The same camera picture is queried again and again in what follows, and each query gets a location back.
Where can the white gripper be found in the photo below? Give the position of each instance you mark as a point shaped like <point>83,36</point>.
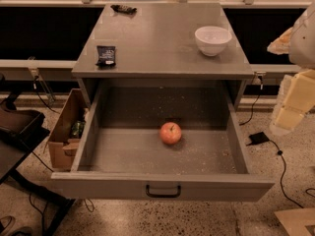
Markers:
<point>303,41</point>

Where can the red apple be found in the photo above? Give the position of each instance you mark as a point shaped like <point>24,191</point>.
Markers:
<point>170,133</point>

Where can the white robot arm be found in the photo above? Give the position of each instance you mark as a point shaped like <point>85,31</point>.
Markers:
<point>302,47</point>

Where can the grey cabinet with counter top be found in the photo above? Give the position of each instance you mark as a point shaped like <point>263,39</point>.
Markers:
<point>159,42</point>

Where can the open grey top drawer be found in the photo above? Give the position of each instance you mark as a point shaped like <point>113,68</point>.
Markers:
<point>121,152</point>

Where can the white ceramic bowl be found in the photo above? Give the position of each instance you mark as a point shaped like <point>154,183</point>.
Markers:
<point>211,40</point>

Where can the black power adapter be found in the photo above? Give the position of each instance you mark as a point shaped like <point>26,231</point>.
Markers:
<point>258,138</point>

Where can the black wrapped snack bar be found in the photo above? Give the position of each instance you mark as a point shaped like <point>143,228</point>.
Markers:
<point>123,9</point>

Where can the dark blue snack packet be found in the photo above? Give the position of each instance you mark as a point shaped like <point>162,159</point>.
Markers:
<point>106,56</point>

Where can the cardboard piece on floor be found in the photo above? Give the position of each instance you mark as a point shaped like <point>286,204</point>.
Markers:
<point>297,222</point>

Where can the green can in box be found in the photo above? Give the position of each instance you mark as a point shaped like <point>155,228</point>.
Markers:
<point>77,129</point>

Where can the brown cardboard box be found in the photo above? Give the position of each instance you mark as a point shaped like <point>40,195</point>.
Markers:
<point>72,111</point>

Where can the dark side table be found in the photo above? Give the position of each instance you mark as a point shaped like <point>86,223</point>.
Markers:
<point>14,150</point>

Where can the black drawer handle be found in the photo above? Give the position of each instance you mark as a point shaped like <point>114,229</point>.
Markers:
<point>163,193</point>

